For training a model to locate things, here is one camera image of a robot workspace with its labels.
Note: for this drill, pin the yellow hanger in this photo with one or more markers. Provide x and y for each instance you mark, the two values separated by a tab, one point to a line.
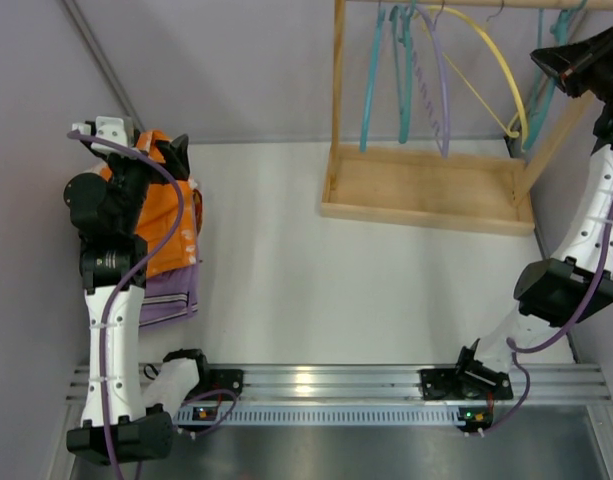
517	126

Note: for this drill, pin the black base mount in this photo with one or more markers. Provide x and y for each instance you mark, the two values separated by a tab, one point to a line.
231	379
446	384

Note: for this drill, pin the purple garment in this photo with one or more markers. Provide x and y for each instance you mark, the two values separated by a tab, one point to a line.
170	296

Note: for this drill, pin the teal hanger holding trousers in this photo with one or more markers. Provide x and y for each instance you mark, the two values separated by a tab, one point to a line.
538	111

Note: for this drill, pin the spare teal hanger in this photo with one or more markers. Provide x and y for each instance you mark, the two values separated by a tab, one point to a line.
563	22

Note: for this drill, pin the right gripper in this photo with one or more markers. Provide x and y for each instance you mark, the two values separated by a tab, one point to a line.
591	73

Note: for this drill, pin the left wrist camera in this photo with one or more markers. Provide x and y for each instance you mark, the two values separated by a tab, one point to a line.
119	130

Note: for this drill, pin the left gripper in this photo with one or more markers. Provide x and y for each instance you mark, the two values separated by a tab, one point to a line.
149	158

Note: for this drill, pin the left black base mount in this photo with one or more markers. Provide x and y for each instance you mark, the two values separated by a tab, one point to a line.
231	379

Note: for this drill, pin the lilac hanger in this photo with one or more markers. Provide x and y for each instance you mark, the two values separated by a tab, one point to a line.
433	91

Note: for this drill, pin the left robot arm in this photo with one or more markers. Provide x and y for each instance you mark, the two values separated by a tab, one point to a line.
122	422

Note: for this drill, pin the grey slotted cable duct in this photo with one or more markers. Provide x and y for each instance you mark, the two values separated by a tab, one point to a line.
319	415

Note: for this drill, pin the wooden clothes rack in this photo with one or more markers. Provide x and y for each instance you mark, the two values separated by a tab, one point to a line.
462	192

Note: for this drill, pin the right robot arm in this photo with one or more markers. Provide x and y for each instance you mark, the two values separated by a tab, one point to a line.
576	281

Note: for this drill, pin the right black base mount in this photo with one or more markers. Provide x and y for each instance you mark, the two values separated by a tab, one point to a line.
446	384

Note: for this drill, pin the aluminium rail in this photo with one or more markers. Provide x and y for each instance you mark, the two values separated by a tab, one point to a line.
550	384

